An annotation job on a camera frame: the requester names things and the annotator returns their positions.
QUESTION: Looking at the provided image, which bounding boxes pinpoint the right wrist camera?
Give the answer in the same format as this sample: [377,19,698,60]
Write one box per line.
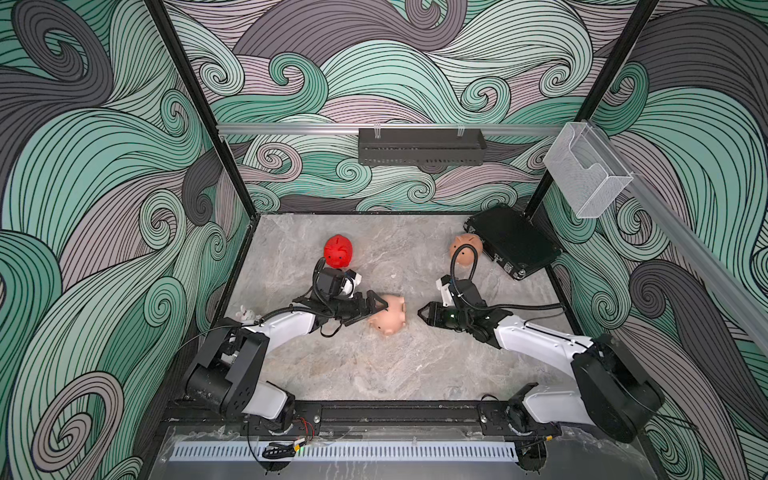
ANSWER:
[436,275,455,307]

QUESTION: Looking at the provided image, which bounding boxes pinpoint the black case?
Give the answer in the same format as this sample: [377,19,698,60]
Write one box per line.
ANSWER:
[464,205,562,281]

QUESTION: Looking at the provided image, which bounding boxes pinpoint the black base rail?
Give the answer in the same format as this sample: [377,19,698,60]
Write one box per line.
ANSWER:
[161,395,639,443]

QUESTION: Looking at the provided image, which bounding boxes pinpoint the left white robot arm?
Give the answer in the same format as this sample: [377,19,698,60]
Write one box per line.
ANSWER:
[182,262,394,422]

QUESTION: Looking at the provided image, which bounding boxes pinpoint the clear acrylic wall holder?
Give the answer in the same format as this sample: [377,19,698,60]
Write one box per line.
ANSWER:
[544,121,633,219]

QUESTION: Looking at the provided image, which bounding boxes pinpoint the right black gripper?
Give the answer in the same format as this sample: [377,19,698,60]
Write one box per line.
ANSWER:
[416,300,472,330]

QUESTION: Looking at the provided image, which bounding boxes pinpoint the aluminium right rail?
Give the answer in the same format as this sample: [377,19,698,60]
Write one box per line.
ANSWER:
[593,127,767,349]

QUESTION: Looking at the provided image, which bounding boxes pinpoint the pink piggy bank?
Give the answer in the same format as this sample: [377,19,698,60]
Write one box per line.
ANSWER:
[450,233,484,266]
[368,294,406,336]

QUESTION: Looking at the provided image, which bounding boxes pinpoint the pink white bunny toy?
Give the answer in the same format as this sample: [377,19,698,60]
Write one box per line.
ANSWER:
[235,306,259,324]

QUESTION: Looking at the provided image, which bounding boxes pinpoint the aluminium back rail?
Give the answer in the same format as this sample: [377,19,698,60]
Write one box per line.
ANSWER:
[216,122,564,137]

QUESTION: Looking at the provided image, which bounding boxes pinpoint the black wall tray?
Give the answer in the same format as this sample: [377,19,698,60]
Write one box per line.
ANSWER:
[357,129,488,171]

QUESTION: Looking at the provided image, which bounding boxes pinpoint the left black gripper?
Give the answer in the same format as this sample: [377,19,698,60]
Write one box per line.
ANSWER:
[326,291,386,325]

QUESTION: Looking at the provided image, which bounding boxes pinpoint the red piggy bank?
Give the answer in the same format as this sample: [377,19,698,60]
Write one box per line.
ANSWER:
[323,235,354,269]

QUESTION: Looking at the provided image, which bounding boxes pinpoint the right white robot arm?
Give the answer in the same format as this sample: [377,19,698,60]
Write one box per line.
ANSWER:
[418,275,665,443]

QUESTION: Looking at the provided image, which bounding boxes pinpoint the aluminium rail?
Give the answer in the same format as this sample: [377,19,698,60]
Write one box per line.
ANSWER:
[593,127,767,349]
[216,122,564,137]

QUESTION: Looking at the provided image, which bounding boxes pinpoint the white slotted cable duct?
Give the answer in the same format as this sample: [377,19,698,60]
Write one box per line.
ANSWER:
[169,440,518,463]

